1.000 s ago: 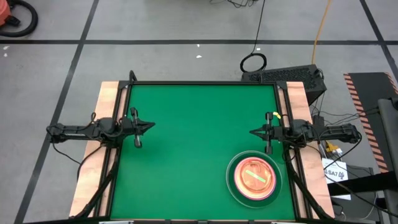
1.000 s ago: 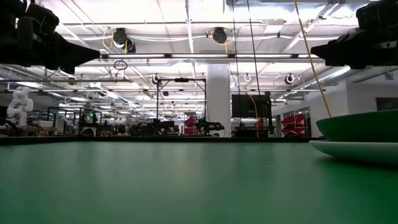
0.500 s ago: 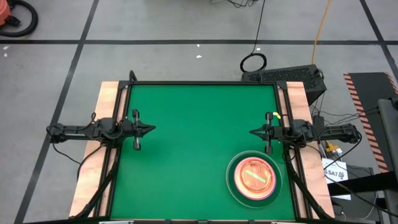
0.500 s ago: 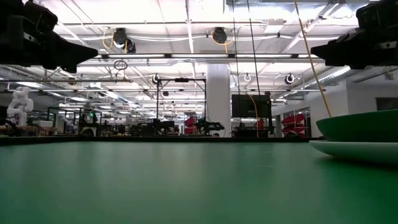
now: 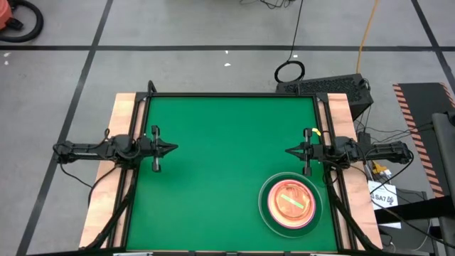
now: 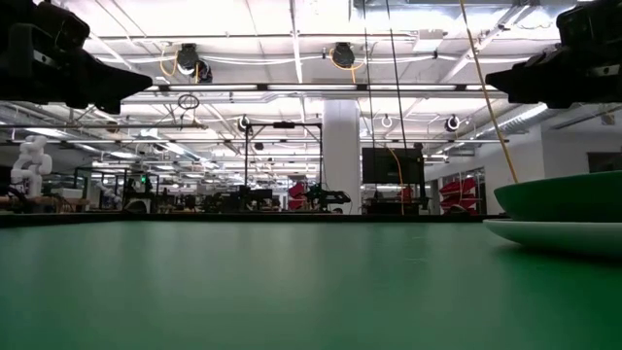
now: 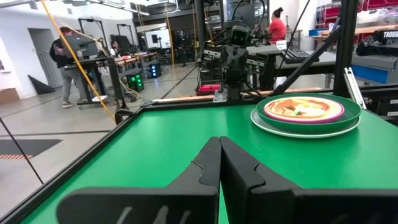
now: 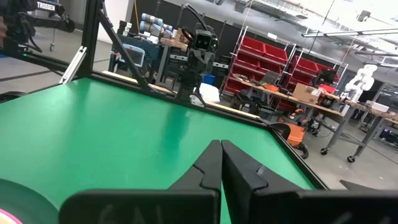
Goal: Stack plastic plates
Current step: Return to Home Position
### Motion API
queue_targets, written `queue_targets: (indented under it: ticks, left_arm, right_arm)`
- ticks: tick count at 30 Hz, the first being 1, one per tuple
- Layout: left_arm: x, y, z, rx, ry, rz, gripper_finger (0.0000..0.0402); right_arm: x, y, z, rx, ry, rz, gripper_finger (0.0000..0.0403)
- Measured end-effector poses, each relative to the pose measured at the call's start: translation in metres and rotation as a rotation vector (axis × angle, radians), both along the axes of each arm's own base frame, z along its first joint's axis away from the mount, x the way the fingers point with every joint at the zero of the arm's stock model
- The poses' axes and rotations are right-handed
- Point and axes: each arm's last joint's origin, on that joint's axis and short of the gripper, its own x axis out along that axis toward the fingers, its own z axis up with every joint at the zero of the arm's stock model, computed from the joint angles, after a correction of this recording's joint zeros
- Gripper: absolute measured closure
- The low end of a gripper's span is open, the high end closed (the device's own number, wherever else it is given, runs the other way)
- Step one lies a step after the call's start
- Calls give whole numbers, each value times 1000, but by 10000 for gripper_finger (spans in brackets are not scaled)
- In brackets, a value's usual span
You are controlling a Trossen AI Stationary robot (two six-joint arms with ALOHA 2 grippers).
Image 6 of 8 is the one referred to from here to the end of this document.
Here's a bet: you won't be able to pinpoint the orange hanging cable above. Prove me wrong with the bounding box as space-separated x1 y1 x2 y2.
387 147 405 215

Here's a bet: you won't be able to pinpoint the long ceiling light bar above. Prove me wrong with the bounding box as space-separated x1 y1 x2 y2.
145 83 501 94

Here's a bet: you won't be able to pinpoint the silver ventilation duct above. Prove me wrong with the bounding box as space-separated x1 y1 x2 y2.
473 99 622 142

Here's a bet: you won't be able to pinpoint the pale white plastic plate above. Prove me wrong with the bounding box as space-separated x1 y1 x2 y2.
483 218 622 259

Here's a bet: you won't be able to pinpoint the thin black hanging cable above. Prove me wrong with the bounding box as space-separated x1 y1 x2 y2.
363 0 376 149
386 0 408 150

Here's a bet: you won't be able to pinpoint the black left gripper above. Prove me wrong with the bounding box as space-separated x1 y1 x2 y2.
0 0 155 116

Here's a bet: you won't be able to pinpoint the black workstation frame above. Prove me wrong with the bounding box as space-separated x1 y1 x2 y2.
72 167 161 214

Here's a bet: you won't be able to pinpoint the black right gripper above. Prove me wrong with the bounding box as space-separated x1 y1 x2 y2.
485 0 622 110

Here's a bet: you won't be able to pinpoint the red storage bins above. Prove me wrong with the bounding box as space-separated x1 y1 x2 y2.
439 177 480 211

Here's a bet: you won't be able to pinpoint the yellow hanging cable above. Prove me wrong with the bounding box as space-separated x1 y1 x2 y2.
459 0 520 185

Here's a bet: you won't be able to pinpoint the black monitor screen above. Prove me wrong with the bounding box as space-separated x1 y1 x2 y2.
362 147 426 185

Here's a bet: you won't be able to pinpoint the dark green plastic plate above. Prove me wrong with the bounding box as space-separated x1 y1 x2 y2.
493 169 622 224

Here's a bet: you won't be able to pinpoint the white square pillar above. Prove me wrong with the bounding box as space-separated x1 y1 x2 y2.
323 99 362 215

